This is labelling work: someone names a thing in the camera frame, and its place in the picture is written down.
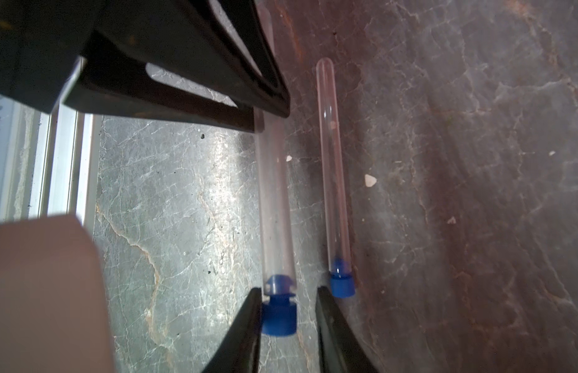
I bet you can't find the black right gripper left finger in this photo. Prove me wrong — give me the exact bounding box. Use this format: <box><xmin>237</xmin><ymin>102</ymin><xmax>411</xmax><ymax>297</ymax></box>
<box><xmin>203</xmin><ymin>288</ymin><xmax>262</xmax><ymax>372</ymax></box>

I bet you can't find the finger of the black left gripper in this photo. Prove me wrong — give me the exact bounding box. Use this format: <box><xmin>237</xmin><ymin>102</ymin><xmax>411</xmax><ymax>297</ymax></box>
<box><xmin>97</xmin><ymin>1</ymin><xmax>291</xmax><ymax>118</ymax></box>

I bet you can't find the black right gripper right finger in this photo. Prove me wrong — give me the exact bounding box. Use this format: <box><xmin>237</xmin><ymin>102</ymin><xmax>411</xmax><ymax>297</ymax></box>
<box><xmin>315</xmin><ymin>286</ymin><xmax>378</xmax><ymax>373</ymax></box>

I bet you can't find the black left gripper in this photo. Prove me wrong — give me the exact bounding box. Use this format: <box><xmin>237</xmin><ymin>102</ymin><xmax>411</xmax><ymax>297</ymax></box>
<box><xmin>0</xmin><ymin>0</ymin><xmax>255</xmax><ymax>133</ymax></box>

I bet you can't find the blue rubber stopper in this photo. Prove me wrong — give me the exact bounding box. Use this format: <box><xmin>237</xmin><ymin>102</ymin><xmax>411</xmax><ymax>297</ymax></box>
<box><xmin>329</xmin><ymin>258</ymin><xmax>356</xmax><ymax>298</ymax></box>
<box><xmin>262</xmin><ymin>274</ymin><xmax>297</xmax><ymax>337</ymax></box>

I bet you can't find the clear glass test tube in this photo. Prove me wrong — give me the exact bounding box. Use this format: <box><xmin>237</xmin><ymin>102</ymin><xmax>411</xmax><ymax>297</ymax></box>
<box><xmin>316</xmin><ymin>58</ymin><xmax>352</xmax><ymax>278</ymax></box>
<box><xmin>254</xmin><ymin>110</ymin><xmax>297</xmax><ymax>295</ymax></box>

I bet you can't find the aluminium front rail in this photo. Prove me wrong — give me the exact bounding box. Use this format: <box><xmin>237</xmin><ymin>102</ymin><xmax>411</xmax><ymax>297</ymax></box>
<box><xmin>0</xmin><ymin>95</ymin><xmax>102</xmax><ymax>233</ymax></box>

